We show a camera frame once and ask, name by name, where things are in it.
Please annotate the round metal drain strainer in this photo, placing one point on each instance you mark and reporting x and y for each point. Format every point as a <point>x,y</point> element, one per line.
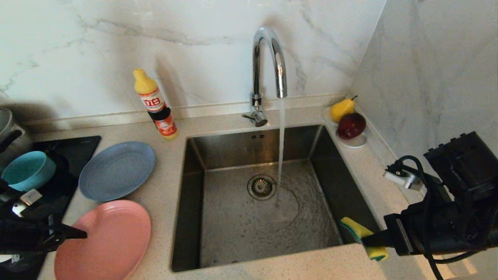
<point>261,187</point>

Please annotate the small white fruit dish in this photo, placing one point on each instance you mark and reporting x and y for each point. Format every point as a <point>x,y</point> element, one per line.
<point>356,142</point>

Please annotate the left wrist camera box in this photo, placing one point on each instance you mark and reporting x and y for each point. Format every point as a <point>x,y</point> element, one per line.
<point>29,198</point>

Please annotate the blue grey plate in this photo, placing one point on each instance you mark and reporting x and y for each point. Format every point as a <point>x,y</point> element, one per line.
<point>116,171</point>

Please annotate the yellow green sponge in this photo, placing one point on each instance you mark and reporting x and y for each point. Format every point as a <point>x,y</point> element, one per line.
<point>354,227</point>

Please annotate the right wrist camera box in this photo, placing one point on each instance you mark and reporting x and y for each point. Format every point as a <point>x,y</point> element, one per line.
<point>402,177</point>

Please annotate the black glass cooktop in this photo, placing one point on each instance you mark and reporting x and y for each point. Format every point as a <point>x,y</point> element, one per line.
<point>81,144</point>

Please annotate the stainless steel sink basin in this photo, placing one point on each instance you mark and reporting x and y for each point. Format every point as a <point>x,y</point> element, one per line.
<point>221,233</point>

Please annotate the yellow pear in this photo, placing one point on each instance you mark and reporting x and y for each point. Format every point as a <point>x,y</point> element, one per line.
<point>342,109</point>

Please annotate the dark red apple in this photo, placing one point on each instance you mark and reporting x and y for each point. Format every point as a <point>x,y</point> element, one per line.
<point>351,125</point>

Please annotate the teal bowl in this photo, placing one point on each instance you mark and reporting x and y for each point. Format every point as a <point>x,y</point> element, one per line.
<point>27,171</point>

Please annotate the black frying pan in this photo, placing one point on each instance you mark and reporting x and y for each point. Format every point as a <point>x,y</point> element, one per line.
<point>62,182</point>

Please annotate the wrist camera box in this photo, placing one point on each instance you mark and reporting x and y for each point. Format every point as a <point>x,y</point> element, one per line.
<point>402,177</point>
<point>29,198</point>

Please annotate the stainless steel pot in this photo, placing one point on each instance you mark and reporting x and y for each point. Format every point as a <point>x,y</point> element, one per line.
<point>6,124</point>

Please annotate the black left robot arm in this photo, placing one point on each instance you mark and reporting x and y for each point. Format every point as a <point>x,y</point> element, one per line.
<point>9,233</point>

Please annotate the orange dish soap bottle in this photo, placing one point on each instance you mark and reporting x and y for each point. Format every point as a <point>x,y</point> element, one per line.
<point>157,109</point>

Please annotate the pink plate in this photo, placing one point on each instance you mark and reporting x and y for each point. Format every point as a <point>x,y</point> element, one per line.
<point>105,241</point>

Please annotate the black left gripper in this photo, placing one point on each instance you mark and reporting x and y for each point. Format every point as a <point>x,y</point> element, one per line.
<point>35,235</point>

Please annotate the chrome gooseneck faucet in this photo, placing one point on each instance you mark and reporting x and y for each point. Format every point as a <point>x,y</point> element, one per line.
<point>255,70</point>

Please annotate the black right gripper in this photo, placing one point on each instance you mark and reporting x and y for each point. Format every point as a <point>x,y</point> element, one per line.
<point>408,231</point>

